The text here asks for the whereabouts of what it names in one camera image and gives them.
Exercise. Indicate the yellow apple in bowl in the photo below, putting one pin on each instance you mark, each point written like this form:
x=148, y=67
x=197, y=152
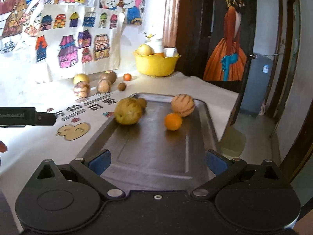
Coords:
x=145, y=49

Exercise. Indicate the small brown fruit in tray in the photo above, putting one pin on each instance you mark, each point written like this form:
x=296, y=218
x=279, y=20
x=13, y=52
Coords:
x=142, y=102

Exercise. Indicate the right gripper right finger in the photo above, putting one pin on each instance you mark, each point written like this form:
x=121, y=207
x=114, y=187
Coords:
x=225, y=171

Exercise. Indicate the orange tangerine in tray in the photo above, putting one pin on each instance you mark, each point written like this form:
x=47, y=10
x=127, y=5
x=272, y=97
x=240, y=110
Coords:
x=173, y=122

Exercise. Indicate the tan round melon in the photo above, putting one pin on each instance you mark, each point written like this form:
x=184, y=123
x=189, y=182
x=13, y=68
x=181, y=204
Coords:
x=104, y=86

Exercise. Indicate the grey appliance in hallway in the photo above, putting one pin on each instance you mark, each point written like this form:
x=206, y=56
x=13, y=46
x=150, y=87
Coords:
x=257, y=84

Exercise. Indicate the purple striped pepino melon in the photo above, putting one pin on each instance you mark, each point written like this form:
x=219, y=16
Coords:
x=82, y=89

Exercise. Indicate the yellow plastic bowl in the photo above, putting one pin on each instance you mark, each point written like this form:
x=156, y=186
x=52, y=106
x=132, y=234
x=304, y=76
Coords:
x=155, y=65

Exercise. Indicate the grey metal tray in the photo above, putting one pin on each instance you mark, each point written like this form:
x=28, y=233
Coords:
x=147, y=156

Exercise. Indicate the small brown longan fruit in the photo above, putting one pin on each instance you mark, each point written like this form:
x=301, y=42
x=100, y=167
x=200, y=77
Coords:
x=121, y=86

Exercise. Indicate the lady in orange dress painting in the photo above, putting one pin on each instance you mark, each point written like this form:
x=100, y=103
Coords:
x=231, y=40

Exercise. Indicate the houses drawing paper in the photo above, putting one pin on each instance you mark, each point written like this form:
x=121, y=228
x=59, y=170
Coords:
x=76, y=40

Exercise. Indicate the yellow pear in tray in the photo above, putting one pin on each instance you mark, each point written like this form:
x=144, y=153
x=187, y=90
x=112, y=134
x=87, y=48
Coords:
x=128, y=111

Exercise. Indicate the white paper box in bowl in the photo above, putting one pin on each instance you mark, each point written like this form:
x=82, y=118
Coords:
x=170, y=52

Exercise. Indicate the large yellow lemon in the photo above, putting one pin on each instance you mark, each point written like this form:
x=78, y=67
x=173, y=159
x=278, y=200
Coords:
x=81, y=78

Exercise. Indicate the white jar with flowers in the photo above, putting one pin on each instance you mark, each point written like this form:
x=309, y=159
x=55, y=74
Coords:
x=154, y=42

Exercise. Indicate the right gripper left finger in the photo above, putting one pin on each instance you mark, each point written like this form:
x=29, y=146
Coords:
x=89, y=171

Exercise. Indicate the white printed table cloth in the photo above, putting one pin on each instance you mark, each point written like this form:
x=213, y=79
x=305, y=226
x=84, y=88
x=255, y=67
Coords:
x=78, y=118

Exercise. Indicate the person's left hand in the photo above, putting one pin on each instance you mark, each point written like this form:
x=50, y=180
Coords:
x=3, y=147

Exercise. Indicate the small orange kumquat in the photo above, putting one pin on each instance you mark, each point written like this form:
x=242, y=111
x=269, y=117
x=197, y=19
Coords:
x=127, y=77

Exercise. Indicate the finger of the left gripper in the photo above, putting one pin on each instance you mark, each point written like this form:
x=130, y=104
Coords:
x=45, y=119

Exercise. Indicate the brown kiwi with sticker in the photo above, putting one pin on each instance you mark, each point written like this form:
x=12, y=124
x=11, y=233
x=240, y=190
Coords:
x=109, y=75

